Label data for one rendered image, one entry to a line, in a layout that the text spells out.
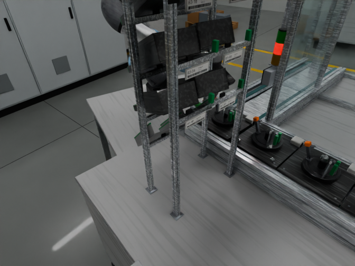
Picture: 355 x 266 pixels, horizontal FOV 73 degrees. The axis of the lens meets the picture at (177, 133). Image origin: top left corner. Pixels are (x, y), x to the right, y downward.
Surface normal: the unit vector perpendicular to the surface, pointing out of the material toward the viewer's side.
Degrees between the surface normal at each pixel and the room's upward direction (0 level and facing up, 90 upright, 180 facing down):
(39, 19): 90
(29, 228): 0
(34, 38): 90
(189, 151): 0
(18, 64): 90
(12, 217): 0
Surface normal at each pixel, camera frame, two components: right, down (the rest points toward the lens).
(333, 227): -0.75, 0.41
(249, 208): -0.02, -0.79
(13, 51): 0.76, 0.38
